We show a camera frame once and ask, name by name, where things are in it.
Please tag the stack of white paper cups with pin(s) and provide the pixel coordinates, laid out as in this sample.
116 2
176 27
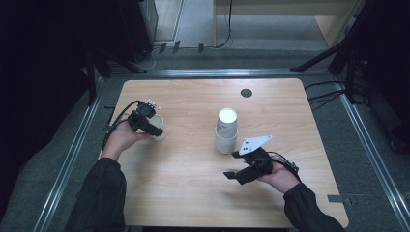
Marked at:
227 116

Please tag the black metal stand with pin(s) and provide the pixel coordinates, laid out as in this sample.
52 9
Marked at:
325 53
92 77

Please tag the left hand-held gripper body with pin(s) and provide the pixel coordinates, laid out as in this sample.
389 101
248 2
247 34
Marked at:
141 116

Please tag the metal floor rail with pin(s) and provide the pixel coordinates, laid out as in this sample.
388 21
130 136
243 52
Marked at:
370 141
219 72
67 164

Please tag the dark round table grommet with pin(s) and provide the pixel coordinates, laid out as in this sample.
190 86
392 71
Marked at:
246 93

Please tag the person's right hand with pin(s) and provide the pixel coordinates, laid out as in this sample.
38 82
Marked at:
282 177

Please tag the printed white paper cup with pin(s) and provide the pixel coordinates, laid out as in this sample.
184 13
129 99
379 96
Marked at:
158 121

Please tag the grey tape strip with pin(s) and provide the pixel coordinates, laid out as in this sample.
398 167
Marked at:
338 198

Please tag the dark floor bracket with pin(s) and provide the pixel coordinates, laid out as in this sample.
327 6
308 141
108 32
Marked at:
176 47
200 48
162 47

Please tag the person's left hand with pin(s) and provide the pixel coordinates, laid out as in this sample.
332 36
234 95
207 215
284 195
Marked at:
121 138

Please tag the light wooden desk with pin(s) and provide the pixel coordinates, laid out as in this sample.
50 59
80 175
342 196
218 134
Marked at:
283 8

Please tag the black cabinet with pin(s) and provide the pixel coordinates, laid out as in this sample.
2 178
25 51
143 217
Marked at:
135 29

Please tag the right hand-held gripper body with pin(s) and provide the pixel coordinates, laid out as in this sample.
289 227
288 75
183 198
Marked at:
257 161

